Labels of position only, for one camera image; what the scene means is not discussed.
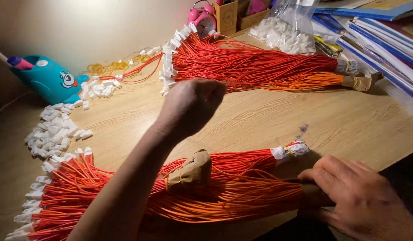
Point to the person's left hand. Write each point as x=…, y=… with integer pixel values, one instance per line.
x=188, y=107

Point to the person's right hand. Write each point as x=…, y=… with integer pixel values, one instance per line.
x=357, y=197

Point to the person's left fingers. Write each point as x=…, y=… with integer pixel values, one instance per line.
x=214, y=93

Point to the pink alarm clock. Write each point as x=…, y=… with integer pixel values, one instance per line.
x=203, y=20

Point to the wooden pen holder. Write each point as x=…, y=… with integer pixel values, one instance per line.
x=226, y=16

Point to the wooden desk organiser box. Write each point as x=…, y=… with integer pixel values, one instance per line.
x=251, y=18

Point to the clear bag of white connectors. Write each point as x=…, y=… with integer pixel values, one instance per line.
x=287, y=31

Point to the pink item in organiser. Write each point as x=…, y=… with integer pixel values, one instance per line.
x=257, y=6

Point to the scattered yellow rubber bands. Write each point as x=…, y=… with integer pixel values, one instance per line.
x=109, y=67

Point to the small heap of white connectors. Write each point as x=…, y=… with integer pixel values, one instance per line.
x=99, y=88

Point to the yellow black tool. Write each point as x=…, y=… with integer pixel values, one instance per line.
x=328, y=47

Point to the large pile of white connectors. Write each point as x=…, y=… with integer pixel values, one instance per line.
x=54, y=132

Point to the teal cartoon desk container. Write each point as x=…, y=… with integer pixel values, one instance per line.
x=49, y=80

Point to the stack of blue white folders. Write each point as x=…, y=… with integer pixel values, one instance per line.
x=380, y=47

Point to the purple pink marker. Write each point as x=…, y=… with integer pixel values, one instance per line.
x=20, y=63

